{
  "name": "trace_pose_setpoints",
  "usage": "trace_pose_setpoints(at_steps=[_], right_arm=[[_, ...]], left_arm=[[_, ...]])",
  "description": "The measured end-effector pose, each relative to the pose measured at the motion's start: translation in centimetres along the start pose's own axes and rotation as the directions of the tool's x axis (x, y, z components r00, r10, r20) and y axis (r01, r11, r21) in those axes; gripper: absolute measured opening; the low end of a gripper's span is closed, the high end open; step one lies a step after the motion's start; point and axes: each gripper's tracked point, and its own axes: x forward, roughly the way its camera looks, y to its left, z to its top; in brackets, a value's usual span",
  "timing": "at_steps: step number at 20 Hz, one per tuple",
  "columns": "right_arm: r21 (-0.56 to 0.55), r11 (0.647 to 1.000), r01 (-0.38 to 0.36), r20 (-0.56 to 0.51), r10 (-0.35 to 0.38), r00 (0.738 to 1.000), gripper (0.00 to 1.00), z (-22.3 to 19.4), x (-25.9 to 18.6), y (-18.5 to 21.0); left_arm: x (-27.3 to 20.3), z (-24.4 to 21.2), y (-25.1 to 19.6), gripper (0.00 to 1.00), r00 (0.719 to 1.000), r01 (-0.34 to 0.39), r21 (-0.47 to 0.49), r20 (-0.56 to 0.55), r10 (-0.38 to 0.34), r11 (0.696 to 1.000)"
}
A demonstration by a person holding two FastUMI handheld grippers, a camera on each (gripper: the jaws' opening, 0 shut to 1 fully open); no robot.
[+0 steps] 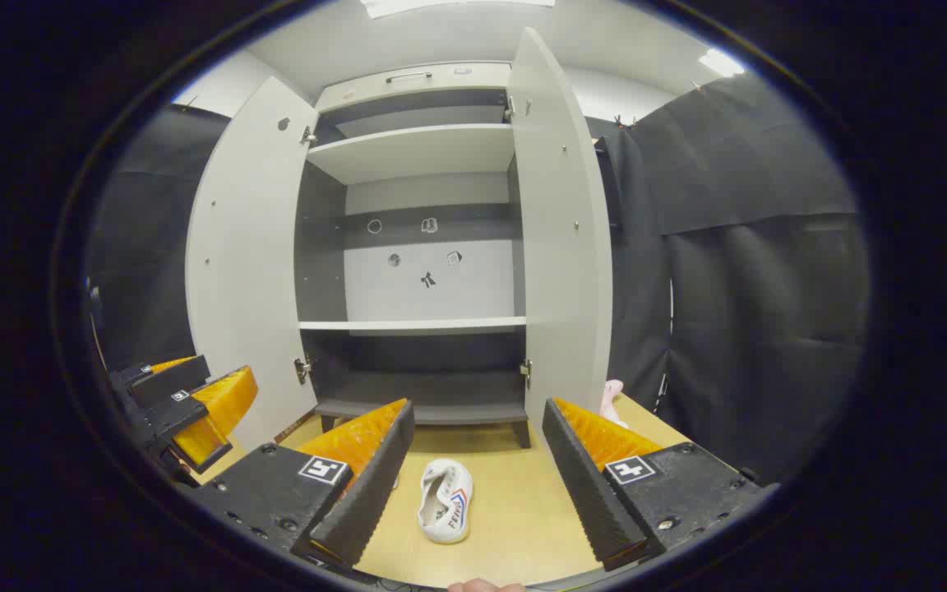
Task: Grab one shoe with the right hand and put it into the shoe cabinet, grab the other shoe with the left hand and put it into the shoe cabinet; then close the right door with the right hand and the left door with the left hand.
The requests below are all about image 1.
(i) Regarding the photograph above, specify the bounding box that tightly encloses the white and grey shoe cabinet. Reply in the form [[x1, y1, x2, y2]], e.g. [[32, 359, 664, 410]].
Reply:
[[297, 62, 534, 449]]

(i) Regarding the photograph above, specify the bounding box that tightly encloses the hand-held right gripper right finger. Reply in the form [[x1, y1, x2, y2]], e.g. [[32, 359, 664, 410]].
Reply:
[[541, 398, 764, 573]]

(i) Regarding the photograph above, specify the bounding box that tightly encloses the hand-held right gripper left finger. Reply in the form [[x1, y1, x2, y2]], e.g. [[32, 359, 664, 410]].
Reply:
[[192, 400, 416, 568]]

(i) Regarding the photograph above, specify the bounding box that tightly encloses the white shoe cabinet door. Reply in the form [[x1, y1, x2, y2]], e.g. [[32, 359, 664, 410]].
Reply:
[[508, 27, 614, 428], [185, 76, 320, 451]]

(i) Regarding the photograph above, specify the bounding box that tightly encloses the black backdrop cloth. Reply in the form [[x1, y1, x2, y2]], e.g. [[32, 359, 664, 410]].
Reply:
[[85, 105, 232, 371], [584, 70, 871, 486]]

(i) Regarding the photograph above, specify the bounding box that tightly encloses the small ceiling light panel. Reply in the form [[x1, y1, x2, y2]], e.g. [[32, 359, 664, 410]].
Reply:
[[699, 48, 746, 79]]

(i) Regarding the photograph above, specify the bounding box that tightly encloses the large ceiling light panel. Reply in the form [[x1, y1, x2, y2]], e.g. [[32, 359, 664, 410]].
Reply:
[[358, 0, 557, 19]]

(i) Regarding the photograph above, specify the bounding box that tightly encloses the pink soft toy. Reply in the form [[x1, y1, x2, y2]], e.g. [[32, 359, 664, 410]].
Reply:
[[600, 379, 629, 429]]

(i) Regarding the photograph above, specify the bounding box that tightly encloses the white shoe with yellow sole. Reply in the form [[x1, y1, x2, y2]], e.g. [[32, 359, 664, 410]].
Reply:
[[418, 459, 474, 545]]

